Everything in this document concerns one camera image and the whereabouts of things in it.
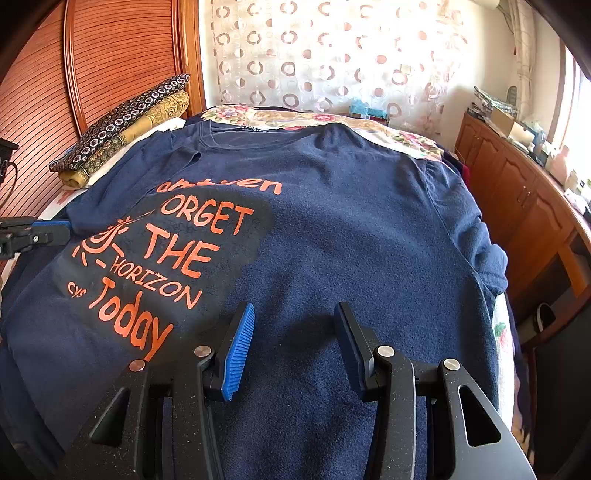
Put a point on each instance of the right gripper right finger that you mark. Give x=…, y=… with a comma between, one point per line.
x=467, y=439

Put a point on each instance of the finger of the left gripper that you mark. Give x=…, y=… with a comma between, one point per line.
x=50, y=232

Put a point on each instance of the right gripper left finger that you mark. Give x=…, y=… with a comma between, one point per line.
x=155, y=421

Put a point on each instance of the navy blue printed t-shirt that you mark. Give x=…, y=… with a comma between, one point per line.
x=191, y=222

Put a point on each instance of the white flower bed sheet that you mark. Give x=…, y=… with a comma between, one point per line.
x=500, y=323

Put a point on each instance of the yellow gold folded blanket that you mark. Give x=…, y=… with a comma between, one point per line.
x=172, y=106

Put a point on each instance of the dark circle-patterned folded blanket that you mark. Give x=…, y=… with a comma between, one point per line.
x=110, y=125

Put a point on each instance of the wooden slatted wardrobe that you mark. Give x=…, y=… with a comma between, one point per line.
x=75, y=62

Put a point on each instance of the floral quilt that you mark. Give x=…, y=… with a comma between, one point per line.
x=412, y=144

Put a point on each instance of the wooden side cabinet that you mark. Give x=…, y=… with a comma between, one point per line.
x=546, y=240

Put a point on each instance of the clutter on cabinet top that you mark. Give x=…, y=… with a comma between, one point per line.
x=531, y=133

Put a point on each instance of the blue tissue pack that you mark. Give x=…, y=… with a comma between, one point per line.
x=362, y=110

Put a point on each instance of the white circle-patterned curtain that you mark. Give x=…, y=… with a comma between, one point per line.
x=399, y=57

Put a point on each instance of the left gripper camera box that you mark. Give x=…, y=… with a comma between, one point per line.
x=7, y=148

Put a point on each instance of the window with wooden frame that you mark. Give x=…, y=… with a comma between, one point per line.
x=570, y=126

